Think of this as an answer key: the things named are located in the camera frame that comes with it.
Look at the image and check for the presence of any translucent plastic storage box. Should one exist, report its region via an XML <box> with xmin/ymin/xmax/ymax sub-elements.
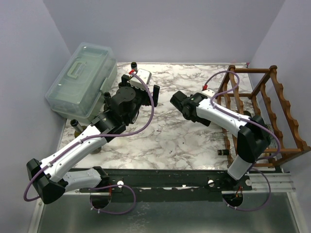
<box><xmin>45</xmin><ymin>43</ymin><xmax>118</xmax><ymax>124</ymax></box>

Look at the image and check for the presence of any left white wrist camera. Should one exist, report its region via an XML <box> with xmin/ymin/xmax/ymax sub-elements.
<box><xmin>129</xmin><ymin>68</ymin><xmax>152</xmax><ymax>90</ymax></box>

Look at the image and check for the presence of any clear glass wine bottle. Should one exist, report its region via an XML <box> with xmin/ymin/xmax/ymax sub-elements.
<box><xmin>266</xmin><ymin>124</ymin><xmax>278</xmax><ymax>149</ymax></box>

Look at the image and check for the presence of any leftmost green wine bottle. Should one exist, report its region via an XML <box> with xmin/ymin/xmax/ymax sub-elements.
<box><xmin>70</xmin><ymin>119</ymin><xmax>102</xmax><ymax>154</ymax></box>

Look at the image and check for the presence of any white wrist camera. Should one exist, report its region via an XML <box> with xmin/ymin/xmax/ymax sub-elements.
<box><xmin>129</xmin><ymin>68</ymin><xmax>152</xmax><ymax>90</ymax></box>
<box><xmin>200</xmin><ymin>84</ymin><xmax>215</xmax><ymax>99</ymax></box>

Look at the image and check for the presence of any brown wooden wine rack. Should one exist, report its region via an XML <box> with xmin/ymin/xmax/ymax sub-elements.
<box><xmin>215</xmin><ymin>65</ymin><xmax>311</xmax><ymax>168</ymax></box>

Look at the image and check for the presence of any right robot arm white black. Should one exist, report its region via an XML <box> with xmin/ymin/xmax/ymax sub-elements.
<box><xmin>170</xmin><ymin>91</ymin><xmax>271</xmax><ymax>190</ymax></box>

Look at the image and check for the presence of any green wine bottle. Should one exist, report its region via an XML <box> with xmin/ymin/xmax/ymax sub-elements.
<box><xmin>131</xmin><ymin>62</ymin><xmax>138</xmax><ymax>72</ymax></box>
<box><xmin>70</xmin><ymin>119</ymin><xmax>102</xmax><ymax>154</ymax></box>

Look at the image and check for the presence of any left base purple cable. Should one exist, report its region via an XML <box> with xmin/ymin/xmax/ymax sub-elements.
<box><xmin>90</xmin><ymin>183</ymin><xmax>138</xmax><ymax>215</ymax></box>

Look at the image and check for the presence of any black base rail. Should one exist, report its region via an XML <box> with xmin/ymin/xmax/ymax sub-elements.
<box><xmin>80</xmin><ymin>167</ymin><xmax>253</xmax><ymax>203</ymax></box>

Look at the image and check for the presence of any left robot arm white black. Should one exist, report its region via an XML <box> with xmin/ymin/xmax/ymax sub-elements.
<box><xmin>23</xmin><ymin>74</ymin><xmax>160</xmax><ymax>204</ymax></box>

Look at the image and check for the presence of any rear green wine bottle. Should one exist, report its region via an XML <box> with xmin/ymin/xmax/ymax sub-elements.
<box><xmin>131</xmin><ymin>62</ymin><xmax>138</xmax><ymax>72</ymax></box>

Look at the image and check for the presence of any dark green bottle middle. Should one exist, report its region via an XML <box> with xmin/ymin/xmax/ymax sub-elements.
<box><xmin>103</xmin><ymin>92</ymin><xmax>111</xmax><ymax>108</ymax></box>

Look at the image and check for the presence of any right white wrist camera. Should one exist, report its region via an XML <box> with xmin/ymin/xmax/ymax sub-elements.
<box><xmin>200</xmin><ymin>84</ymin><xmax>215</xmax><ymax>99</ymax></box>

